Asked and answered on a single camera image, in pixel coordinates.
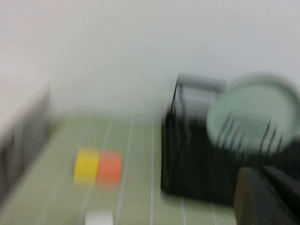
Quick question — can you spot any light green plate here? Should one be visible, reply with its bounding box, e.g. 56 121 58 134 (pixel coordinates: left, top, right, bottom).
206 74 300 155

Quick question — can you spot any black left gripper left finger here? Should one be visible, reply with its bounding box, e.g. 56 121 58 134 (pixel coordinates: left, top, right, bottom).
233 166 296 225

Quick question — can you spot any orange block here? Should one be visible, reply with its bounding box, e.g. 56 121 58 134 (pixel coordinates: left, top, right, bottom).
96 149 123 189

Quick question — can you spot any yellow block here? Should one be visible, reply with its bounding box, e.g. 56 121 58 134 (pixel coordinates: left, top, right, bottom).
73 148 101 186

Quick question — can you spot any black plastic drip tray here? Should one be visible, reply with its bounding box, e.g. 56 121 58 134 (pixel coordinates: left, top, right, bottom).
161 110 300 206

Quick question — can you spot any white cube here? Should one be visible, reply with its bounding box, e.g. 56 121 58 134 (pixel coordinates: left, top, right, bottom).
84 210 114 225

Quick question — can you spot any green grid tablecloth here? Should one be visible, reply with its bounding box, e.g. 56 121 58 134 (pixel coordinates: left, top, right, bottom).
0 107 237 225

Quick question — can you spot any black wire dish rack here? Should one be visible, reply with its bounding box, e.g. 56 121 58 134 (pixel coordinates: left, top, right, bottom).
164 72 300 160

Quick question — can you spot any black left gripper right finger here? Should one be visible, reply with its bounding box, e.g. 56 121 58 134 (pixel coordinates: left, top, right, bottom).
262 165 300 225

